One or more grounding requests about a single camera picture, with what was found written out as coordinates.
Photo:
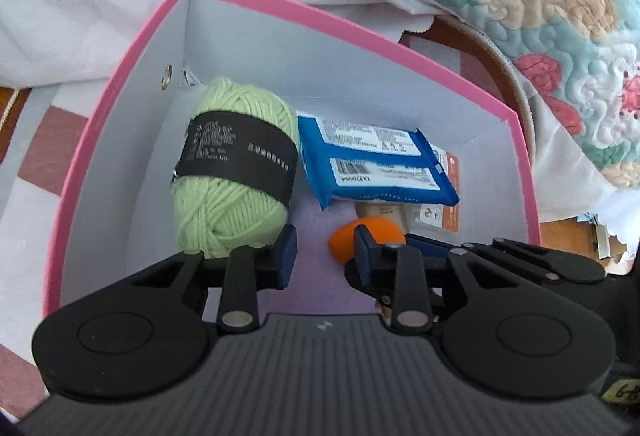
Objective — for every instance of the gold beige cosmetic tube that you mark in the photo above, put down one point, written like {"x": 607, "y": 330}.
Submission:
{"x": 390, "y": 211}

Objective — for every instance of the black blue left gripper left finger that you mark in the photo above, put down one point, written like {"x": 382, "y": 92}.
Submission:
{"x": 150, "y": 331}

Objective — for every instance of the pink cardboard box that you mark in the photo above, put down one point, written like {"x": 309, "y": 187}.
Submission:
{"x": 114, "y": 216}

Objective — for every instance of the purple plush toy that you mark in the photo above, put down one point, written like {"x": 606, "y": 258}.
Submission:
{"x": 317, "y": 285}

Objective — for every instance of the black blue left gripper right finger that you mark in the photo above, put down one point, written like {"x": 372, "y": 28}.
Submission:
{"x": 500, "y": 331}

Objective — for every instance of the striped checkered rug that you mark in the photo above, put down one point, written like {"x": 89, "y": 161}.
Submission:
{"x": 38, "y": 141}

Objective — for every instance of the orange white small box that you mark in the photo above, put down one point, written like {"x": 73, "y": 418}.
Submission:
{"x": 441, "y": 218}

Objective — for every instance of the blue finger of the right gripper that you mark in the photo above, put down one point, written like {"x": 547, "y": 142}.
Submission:
{"x": 429, "y": 247}

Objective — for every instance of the blue wet wipes pack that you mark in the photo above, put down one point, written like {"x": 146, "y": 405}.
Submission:
{"x": 367, "y": 163}

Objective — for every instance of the green yarn ball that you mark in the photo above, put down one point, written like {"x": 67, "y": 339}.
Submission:
{"x": 234, "y": 178}

